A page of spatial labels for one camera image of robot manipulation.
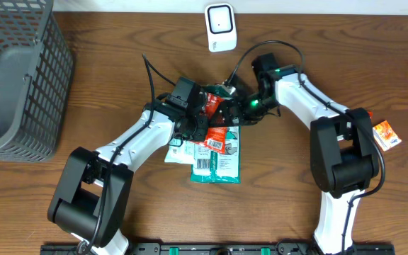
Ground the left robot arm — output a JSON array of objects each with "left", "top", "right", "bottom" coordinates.
[{"left": 47, "top": 77, "right": 208, "bottom": 254}]

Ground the red Hacks candy bag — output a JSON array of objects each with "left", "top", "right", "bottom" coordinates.
[{"left": 192, "top": 92, "right": 227, "bottom": 154}]

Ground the white green small packet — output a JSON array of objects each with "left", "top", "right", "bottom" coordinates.
[{"left": 164, "top": 139, "right": 196, "bottom": 165}]

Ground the orange box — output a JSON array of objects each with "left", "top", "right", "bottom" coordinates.
[{"left": 373, "top": 120, "right": 402, "bottom": 152}]

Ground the grey plastic mesh basket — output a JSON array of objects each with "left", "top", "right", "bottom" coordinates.
[{"left": 0, "top": 0, "right": 74, "bottom": 162}]

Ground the white barcode scanner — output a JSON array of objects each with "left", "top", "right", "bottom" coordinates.
[{"left": 204, "top": 3, "right": 237, "bottom": 52}]

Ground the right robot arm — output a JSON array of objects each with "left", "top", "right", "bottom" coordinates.
[{"left": 210, "top": 53, "right": 385, "bottom": 254}]

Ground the green 3M glove package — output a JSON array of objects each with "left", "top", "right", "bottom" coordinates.
[{"left": 190, "top": 127, "right": 241, "bottom": 183}]

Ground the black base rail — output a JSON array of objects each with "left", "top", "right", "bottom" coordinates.
[{"left": 40, "top": 242, "right": 396, "bottom": 255}]

